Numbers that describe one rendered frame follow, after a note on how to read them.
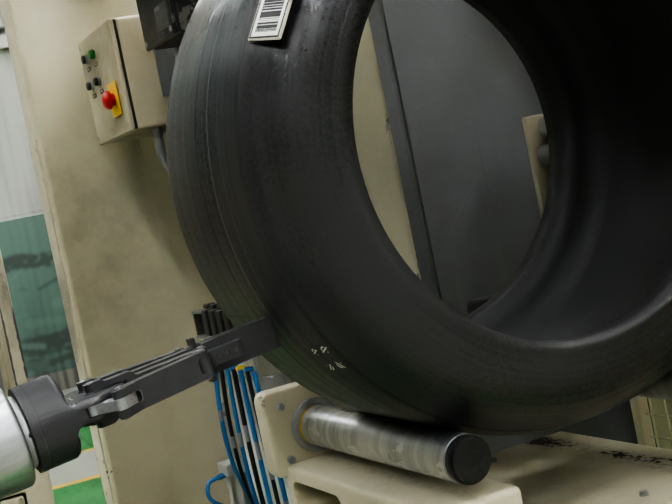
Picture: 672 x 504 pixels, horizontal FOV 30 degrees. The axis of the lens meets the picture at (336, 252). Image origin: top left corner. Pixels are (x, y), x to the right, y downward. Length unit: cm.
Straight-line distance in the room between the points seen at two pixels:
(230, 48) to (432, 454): 40
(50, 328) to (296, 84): 923
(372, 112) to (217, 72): 42
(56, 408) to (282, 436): 42
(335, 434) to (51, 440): 37
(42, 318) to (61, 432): 917
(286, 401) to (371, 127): 34
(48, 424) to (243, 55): 34
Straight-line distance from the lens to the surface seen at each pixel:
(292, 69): 104
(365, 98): 149
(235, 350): 111
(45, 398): 106
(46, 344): 1023
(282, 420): 141
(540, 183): 174
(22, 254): 1020
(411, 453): 117
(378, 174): 149
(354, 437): 128
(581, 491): 132
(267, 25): 105
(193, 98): 116
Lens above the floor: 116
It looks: 3 degrees down
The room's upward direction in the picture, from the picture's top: 12 degrees counter-clockwise
